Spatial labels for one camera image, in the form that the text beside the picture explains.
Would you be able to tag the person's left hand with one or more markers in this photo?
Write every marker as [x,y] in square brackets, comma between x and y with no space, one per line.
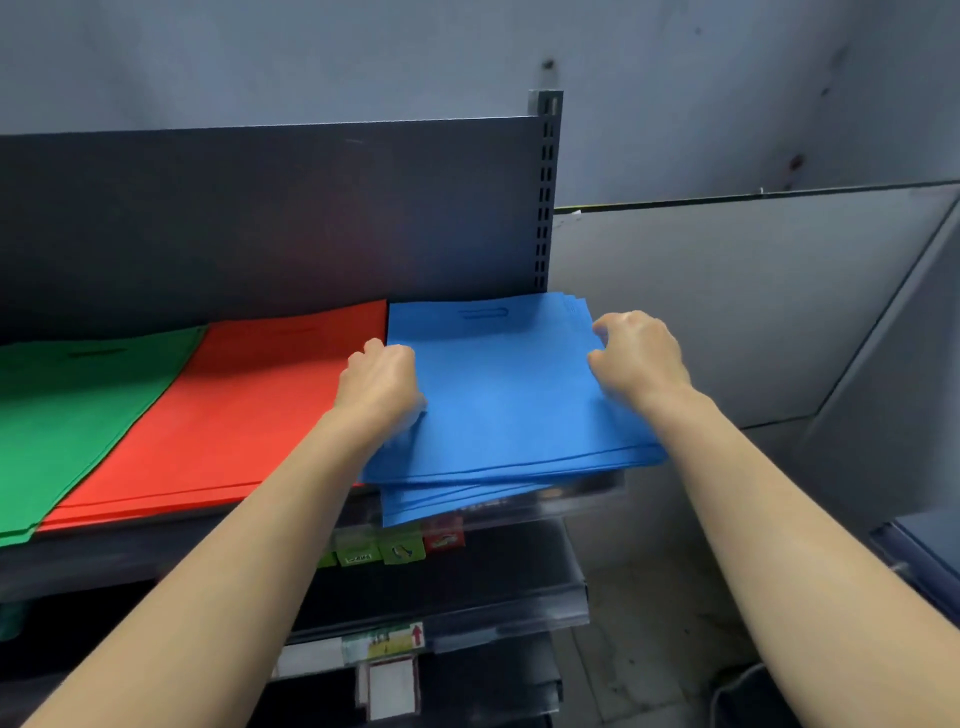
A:
[380,382]

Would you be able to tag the person's right hand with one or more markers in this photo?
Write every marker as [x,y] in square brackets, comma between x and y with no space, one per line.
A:
[643,356]

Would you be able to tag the person's left thumb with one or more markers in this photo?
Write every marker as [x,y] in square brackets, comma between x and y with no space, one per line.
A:
[373,347]

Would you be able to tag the person's right fingers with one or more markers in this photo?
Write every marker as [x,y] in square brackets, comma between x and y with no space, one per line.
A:
[604,345]

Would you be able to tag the stack of blue bags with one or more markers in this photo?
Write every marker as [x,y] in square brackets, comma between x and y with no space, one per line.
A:
[510,390]

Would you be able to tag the person's right forearm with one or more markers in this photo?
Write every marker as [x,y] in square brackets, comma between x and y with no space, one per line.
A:
[810,570]

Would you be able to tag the person's left forearm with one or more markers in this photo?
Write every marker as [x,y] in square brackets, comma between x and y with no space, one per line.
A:
[202,577]

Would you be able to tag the stack of red bags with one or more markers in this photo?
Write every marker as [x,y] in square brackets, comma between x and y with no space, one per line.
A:
[225,412]

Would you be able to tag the dark grey shelving unit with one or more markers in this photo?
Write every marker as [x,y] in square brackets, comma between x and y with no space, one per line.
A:
[262,225]

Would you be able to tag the shelf price label strip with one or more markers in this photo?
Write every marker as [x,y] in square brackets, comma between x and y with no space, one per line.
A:
[375,645]

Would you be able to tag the stack of green bags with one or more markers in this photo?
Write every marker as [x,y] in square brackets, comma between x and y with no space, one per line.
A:
[67,412]

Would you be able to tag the white hanging tag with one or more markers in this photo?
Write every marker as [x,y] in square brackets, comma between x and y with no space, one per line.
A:
[390,686]

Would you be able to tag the blue bin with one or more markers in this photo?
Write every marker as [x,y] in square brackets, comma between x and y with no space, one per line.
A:
[919,555]

